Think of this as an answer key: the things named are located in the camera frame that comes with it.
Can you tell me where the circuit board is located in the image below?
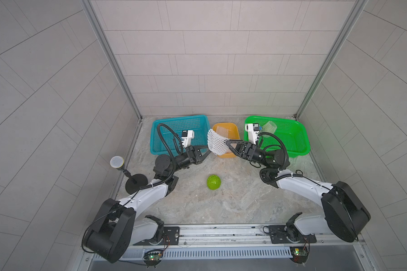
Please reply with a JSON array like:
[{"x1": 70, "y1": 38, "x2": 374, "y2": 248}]
[
  {"x1": 290, "y1": 247, "x2": 309, "y2": 264},
  {"x1": 143, "y1": 250, "x2": 163, "y2": 267}
]

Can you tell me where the aluminium corner post left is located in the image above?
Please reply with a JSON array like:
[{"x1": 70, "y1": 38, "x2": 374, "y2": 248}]
[{"x1": 80, "y1": 0, "x2": 142, "y2": 122}]

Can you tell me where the teal plastic basket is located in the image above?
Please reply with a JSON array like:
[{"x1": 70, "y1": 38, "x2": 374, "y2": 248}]
[{"x1": 150, "y1": 115, "x2": 210, "y2": 155}]

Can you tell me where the aluminium corner post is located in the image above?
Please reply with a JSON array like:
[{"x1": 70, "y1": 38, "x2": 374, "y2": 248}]
[
  {"x1": 294, "y1": 0, "x2": 368, "y2": 121},
  {"x1": 80, "y1": 0, "x2": 142, "y2": 122}
]

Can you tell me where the yellow plastic tub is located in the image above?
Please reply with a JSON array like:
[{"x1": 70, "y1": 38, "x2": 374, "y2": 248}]
[{"x1": 213, "y1": 123, "x2": 240, "y2": 140}]

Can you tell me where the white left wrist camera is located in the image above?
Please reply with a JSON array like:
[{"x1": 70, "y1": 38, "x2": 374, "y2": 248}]
[{"x1": 181, "y1": 130, "x2": 194, "y2": 148}]

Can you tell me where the right circuit board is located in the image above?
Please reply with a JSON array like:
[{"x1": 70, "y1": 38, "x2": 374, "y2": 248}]
[{"x1": 290, "y1": 247, "x2": 309, "y2": 264}]

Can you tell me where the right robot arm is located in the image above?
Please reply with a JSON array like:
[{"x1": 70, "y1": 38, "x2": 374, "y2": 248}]
[{"x1": 226, "y1": 133, "x2": 371, "y2": 243}]

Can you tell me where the white foam net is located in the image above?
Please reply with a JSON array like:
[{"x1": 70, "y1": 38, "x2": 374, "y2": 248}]
[
  {"x1": 261, "y1": 121, "x2": 278, "y2": 134},
  {"x1": 208, "y1": 127, "x2": 230, "y2": 156}
]

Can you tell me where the aluminium corner post right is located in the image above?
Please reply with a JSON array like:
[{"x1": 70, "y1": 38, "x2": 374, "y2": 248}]
[{"x1": 294, "y1": 0, "x2": 368, "y2": 121}]

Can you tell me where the green custard apple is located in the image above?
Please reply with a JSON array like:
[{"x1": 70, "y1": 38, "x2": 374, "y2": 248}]
[{"x1": 207, "y1": 175, "x2": 221, "y2": 190}]

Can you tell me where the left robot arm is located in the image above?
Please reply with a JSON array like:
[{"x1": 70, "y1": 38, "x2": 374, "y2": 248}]
[{"x1": 81, "y1": 123, "x2": 211, "y2": 263}]

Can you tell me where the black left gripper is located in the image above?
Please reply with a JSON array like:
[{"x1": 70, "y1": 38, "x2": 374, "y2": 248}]
[{"x1": 168, "y1": 149, "x2": 211, "y2": 176}]

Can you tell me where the left circuit board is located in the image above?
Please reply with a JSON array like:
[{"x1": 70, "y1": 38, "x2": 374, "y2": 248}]
[{"x1": 143, "y1": 250, "x2": 163, "y2": 267}]

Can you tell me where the green plastic basket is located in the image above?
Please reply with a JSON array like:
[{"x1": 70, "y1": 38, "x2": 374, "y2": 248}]
[{"x1": 244, "y1": 116, "x2": 310, "y2": 158}]

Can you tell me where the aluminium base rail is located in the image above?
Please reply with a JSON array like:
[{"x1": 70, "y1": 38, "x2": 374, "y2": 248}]
[{"x1": 118, "y1": 224, "x2": 364, "y2": 263}]

